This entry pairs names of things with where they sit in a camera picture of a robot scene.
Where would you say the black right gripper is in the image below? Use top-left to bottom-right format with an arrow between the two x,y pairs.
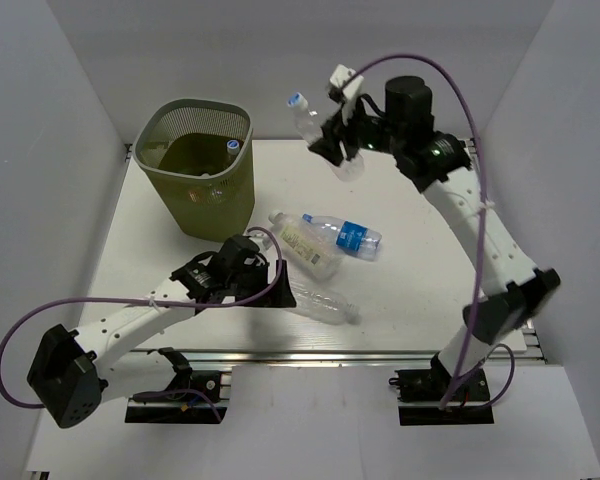
307,95 -> 404,167

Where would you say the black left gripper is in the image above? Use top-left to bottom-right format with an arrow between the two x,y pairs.
228,259 -> 297,308

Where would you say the clear plastic bottle blue cap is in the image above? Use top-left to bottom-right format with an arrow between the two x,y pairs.
287,92 -> 365,182

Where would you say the clear ribbed plastic bottle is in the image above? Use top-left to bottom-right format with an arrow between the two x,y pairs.
288,281 -> 360,325

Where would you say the cream label juice bottle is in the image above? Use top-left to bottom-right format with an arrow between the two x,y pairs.
268,210 -> 344,282

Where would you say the blue label clear bottle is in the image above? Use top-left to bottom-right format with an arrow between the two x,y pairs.
302,214 -> 382,261

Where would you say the clear bottle white cap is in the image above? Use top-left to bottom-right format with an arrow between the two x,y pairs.
199,138 -> 241,177

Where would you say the red cap small bottle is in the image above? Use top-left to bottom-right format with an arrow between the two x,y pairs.
188,186 -> 231,206

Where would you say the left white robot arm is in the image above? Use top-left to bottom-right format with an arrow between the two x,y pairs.
27,235 -> 296,429

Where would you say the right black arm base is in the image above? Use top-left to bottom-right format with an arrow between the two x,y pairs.
387,367 -> 496,428

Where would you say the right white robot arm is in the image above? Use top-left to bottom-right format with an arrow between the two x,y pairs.
309,66 -> 561,399

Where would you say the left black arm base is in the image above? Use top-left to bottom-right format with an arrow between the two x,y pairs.
125,347 -> 230,425

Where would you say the olive mesh waste bin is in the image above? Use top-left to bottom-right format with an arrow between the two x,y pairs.
132,98 -> 255,242

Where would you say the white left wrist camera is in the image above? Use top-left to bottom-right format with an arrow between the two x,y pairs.
247,231 -> 272,255

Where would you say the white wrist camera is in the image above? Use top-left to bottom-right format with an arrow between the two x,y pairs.
247,231 -> 272,255
327,64 -> 364,118

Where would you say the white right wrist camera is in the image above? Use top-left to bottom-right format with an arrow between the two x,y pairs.
327,64 -> 364,118

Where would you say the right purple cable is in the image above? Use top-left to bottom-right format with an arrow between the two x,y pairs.
349,53 -> 516,412

